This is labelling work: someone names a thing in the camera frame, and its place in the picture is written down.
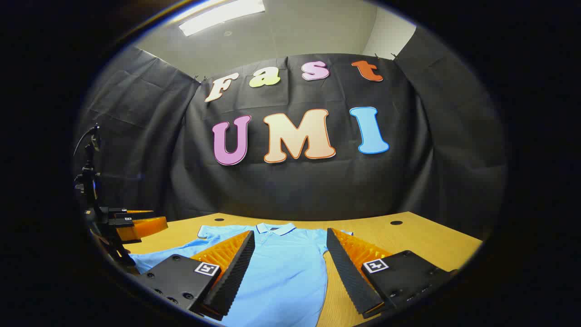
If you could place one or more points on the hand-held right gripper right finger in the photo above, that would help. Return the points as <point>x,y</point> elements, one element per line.
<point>347,277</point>

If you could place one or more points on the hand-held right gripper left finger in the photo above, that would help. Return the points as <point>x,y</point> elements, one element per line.
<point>236,272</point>

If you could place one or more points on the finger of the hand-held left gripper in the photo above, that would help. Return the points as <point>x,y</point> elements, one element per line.
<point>138,211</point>
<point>145,227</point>

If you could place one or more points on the light blue polo T-shirt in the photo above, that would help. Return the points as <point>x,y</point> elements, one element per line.
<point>281,272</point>

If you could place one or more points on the black backdrop cloth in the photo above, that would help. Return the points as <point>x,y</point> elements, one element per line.
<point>317,190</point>

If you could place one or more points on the ceiling light panel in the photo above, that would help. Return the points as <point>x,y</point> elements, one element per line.
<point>218,16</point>

